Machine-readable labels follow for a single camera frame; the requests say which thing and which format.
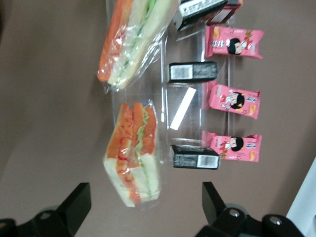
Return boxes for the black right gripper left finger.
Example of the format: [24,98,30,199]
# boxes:
[0,182,92,237]

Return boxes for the pink cartoon girl snack pack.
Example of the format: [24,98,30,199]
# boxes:
[201,130,262,163]
[201,80,261,120]
[202,25,264,60]

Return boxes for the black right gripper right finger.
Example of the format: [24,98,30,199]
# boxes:
[196,181,306,237]

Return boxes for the clear acrylic stepped display stand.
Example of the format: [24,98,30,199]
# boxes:
[105,0,239,171]

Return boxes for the small black Face box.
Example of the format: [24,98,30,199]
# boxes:
[169,144,220,170]
[168,61,219,83]
[172,0,229,32]

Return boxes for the plastic-wrapped triangle sandwich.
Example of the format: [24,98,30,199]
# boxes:
[96,0,182,93]
[102,100,162,210]

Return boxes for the red tartan shortbread box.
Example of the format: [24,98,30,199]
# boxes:
[206,0,244,25]

